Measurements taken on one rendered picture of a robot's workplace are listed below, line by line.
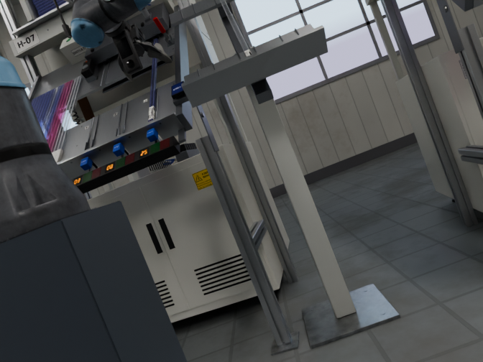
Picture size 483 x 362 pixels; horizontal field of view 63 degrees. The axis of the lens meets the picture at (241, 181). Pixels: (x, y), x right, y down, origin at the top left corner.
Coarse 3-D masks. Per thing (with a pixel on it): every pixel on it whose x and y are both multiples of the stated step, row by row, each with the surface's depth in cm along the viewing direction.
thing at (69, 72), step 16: (80, 64) 161; (112, 64) 148; (144, 64) 137; (160, 64) 142; (48, 80) 164; (64, 80) 158; (96, 80) 145; (112, 80) 140; (128, 80) 145; (80, 96) 143
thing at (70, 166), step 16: (144, 128) 109; (160, 128) 110; (176, 128) 111; (112, 144) 112; (128, 144) 113; (144, 144) 113; (64, 160) 115; (80, 160) 115; (96, 160) 116; (112, 160) 116
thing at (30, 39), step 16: (32, 16) 161; (48, 16) 160; (16, 32) 163; (32, 32) 165; (16, 48) 167; (208, 128) 110; (192, 144) 158; (256, 224) 136; (256, 240) 121; (272, 352) 110
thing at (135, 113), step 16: (144, 96) 123; (160, 96) 120; (112, 112) 126; (128, 112) 122; (144, 112) 118; (160, 112) 114; (80, 128) 128; (96, 128) 123; (112, 128) 119; (128, 128) 116; (80, 144) 121; (96, 144) 117
